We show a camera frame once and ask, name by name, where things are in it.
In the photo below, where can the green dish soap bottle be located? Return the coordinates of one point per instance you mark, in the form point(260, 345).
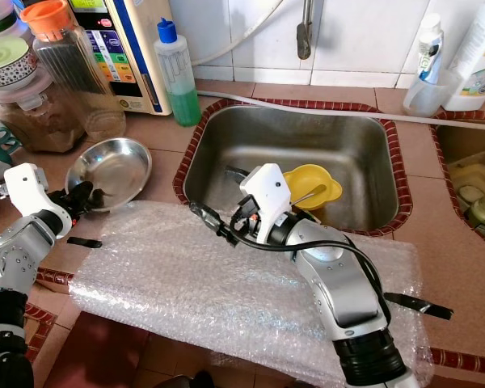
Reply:
point(182, 105)

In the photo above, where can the clear plastic cup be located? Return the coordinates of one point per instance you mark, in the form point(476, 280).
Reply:
point(419, 101)

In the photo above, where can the steel plate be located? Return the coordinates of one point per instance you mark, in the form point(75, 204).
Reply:
point(113, 170)

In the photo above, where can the small white tube bottle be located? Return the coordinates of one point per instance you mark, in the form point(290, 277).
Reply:
point(430, 52)

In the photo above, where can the jar of brown powder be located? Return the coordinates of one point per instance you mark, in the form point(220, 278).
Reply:
point(40, 129)

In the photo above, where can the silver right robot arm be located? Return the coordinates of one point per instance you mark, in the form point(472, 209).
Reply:
point(347, 283)

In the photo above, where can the white green mug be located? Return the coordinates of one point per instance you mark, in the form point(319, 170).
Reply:
point(0, 153)

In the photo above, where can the white detergent bottle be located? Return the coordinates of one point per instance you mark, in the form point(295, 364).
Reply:
point(477, 65)

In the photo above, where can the beige water ionizer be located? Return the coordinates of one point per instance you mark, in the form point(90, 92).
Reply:
point(141, 56)

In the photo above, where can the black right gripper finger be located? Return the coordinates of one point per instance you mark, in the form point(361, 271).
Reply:
point(212, 223)
point(238, 173)

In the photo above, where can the clear jar orange lid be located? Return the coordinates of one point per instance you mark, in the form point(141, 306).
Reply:
point(73, 77)

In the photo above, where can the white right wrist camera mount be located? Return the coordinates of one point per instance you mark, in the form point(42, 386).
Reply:
point(267, 190)

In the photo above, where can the steel spoon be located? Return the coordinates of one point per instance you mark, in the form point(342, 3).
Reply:
point(311, 193)

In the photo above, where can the straight white pipe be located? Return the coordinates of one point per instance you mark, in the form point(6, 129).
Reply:
point(242, 99)

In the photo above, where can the grey faucet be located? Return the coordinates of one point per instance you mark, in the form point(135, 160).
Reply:
point(305, 40)

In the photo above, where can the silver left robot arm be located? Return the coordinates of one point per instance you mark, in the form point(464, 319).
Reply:
point(16, 259)

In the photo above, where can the patterned bowl green lid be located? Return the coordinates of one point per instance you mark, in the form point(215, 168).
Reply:
point(6, 58)

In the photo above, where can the clear plastic container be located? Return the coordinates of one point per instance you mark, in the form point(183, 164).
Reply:
point(473, 176)

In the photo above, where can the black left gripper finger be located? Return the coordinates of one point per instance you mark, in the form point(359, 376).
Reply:
point(91, 196)

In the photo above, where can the clear bubble wrap sheet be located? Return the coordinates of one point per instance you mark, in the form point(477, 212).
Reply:
point(178, 291)

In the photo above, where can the yellow plastic bowl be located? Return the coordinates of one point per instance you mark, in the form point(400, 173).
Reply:
point(325, 179)

